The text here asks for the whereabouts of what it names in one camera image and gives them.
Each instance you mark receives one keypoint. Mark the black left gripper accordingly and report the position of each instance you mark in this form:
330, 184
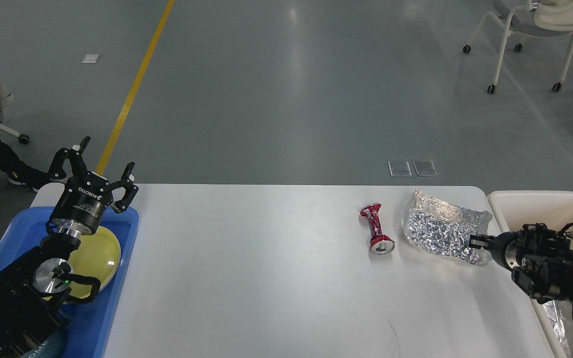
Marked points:
86, 197

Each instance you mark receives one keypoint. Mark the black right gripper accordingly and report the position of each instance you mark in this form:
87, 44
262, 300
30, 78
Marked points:
503, 247

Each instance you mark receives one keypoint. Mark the yellow plate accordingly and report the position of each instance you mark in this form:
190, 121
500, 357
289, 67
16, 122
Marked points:
50, 278

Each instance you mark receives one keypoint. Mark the crushed red can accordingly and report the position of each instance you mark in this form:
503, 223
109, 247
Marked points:
379, 243

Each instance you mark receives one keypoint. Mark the aluminium foil sheet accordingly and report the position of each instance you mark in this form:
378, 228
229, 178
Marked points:
555, 327

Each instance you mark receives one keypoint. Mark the teal mug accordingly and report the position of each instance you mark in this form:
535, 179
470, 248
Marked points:
53, 347

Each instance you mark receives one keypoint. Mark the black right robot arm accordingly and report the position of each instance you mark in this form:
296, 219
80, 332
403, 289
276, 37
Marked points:
540, 259

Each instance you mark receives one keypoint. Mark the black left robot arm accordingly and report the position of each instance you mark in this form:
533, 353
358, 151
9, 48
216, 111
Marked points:
28, 317

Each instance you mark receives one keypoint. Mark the right floor socket plate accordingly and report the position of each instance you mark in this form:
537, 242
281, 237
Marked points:
425, 168

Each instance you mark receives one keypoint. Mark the floor socket plate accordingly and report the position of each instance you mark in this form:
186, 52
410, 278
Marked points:
399, 168
425, 168

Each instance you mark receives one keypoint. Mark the left floor socket plate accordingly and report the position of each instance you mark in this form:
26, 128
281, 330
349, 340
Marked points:
399, 168

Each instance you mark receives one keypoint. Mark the cream plastic bin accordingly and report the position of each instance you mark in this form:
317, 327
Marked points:
513, 208

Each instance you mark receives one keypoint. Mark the blue plastic tray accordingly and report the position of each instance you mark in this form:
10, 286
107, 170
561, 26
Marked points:
88, 333

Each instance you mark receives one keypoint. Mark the white office chair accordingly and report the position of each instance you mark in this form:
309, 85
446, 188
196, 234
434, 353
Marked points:
529, 18

